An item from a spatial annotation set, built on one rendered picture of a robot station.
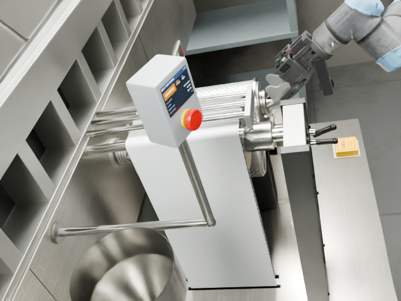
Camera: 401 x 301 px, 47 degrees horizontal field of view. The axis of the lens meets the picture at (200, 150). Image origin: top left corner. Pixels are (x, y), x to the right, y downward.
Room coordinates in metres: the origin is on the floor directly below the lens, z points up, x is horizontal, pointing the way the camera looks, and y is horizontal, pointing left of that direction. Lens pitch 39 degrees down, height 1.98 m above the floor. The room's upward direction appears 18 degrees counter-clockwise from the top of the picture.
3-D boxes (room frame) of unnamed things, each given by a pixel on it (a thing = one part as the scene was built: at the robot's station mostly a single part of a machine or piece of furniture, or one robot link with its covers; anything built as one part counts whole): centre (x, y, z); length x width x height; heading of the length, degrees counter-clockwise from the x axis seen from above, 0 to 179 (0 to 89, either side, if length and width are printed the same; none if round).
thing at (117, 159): (0.89, 0.16, 1.34); 0.07 x 0.07 x 0.07; 71
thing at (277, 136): (0.76, -0.19, 1.34); 0.06 x 0.03 x 0.03; 71
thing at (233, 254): (0.76, 0.06, 1.17); 0.34 x 0.05 x 0.54; 71
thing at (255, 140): (0.78, -0.13, 1.34); 0.06 x 0.06 x 0.06; 71
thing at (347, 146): (1.10, -0.47, 0.91); 0.07 x 0.07 x 0.02; 71
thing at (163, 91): (0.51, 0.02, 1.66); 0.07 x 0.07 x 0.10; 45
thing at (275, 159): (0.98, -0.22, 1.05); 0.06 x 0.05 x 0.31; 71
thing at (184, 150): (0.52, 0.02, 1.51); 0.02 x 0.02 x 0.20
